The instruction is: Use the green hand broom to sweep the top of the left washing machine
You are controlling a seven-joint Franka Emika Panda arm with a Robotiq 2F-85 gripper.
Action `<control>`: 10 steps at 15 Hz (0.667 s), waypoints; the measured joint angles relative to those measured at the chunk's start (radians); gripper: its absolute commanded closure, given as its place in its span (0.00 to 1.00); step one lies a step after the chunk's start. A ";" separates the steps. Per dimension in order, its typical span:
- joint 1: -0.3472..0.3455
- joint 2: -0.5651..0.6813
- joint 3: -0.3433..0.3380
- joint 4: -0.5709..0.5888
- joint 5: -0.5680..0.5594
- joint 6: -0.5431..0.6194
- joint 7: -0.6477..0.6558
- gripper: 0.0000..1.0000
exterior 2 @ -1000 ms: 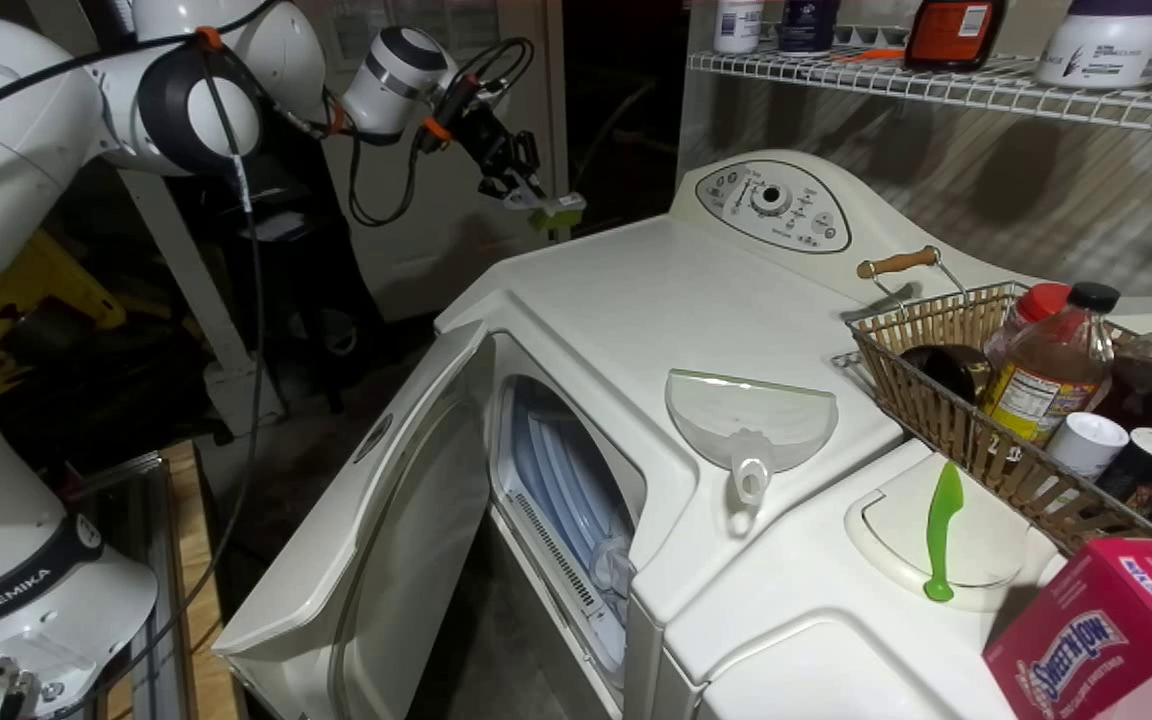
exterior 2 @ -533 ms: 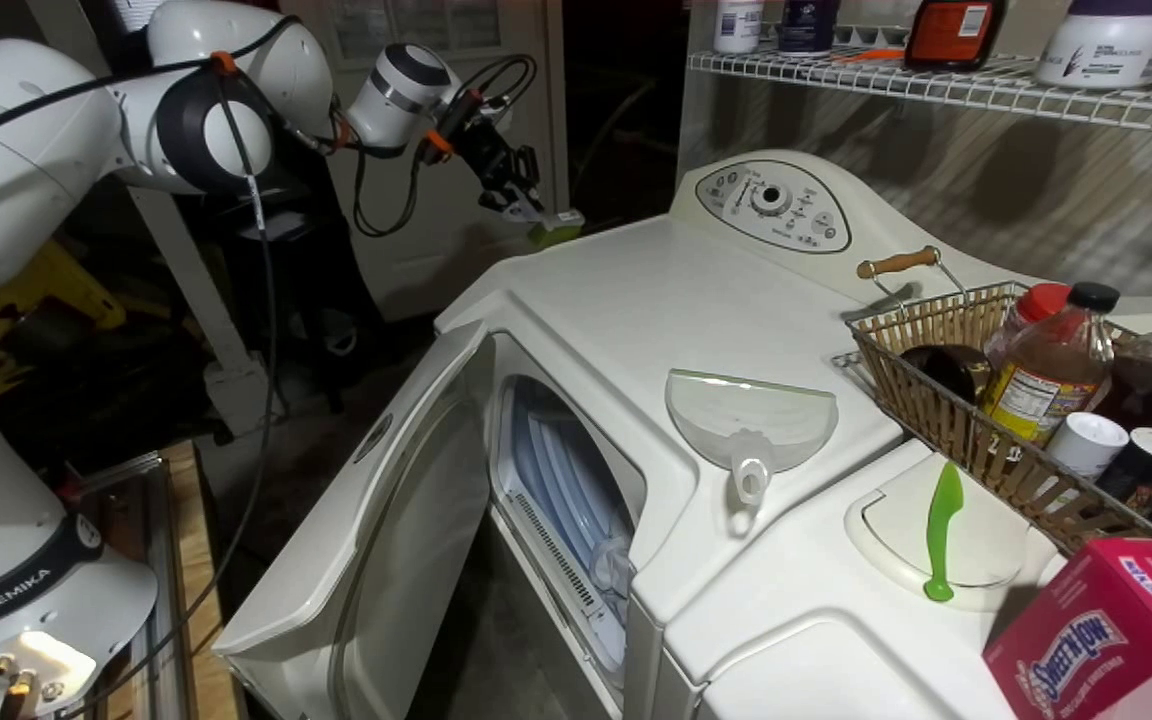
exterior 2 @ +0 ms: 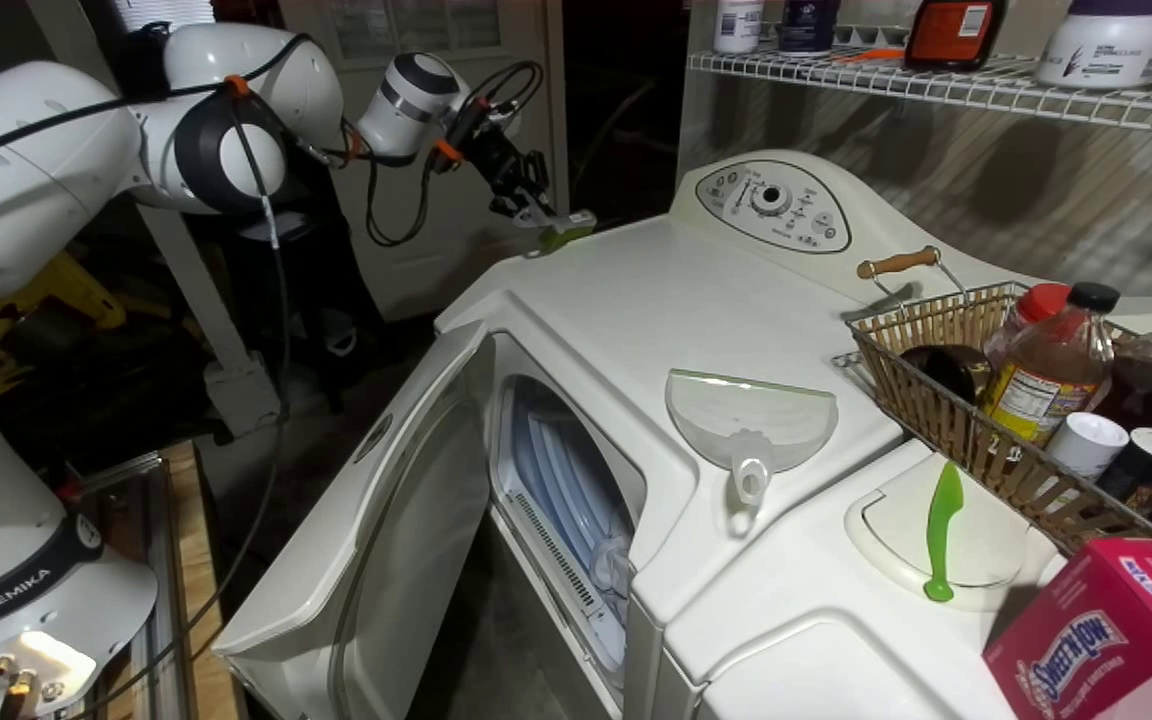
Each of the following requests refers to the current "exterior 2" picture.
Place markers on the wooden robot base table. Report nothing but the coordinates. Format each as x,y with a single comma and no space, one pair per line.
196,575

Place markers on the white laundry machine closed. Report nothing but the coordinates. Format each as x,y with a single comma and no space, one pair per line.
803,625

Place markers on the tall white plastic bottle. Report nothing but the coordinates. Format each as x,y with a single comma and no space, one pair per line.
736,27

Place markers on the red capped bottle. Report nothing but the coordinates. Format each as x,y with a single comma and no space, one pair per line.
1043,304

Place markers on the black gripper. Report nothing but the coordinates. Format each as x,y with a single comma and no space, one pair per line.
496,154

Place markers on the white jar dark lid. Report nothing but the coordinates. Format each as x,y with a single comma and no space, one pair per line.
1108,46

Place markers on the dark blue jar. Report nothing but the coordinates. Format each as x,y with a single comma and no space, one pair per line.
810,20

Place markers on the wicker basket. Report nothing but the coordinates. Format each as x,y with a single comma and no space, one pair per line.
962,435

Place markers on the yellow tool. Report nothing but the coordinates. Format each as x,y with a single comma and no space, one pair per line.
60,300

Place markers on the white detergent scoop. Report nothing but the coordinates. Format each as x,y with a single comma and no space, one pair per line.
751,422

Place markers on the pink cardboard box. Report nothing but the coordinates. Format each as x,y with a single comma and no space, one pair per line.
1098,640

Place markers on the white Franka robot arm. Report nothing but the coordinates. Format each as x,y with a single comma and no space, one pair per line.
17,175

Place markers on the amber bottle yellow label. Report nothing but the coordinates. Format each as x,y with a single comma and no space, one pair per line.
1043,383

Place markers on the small black capped bottle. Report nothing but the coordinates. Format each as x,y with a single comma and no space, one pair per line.
1149,461

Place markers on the small orange item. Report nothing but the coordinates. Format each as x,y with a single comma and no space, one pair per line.
876,54

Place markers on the white support post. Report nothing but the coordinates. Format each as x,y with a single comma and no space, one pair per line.
220,333

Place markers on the small white capped bottle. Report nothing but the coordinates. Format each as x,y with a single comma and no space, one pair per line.
1085,440

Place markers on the black round lid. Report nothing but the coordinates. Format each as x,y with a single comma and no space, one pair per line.
939,368

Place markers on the white washing machine open door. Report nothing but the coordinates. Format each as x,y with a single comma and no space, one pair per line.
631,304

